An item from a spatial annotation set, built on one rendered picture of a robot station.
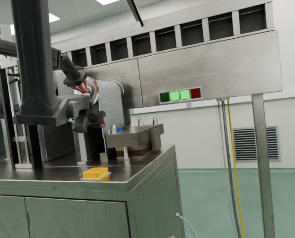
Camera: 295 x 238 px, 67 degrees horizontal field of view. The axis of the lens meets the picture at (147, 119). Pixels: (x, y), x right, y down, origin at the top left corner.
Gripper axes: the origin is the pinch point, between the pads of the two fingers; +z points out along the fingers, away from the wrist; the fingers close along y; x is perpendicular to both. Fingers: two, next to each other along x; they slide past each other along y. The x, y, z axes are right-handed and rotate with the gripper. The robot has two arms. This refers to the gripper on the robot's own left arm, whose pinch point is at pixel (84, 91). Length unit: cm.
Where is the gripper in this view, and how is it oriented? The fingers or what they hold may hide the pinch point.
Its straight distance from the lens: 111.6
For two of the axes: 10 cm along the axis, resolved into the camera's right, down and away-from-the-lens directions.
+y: 9.3, -0.5, -3.5
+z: 3.1, 6.2, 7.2
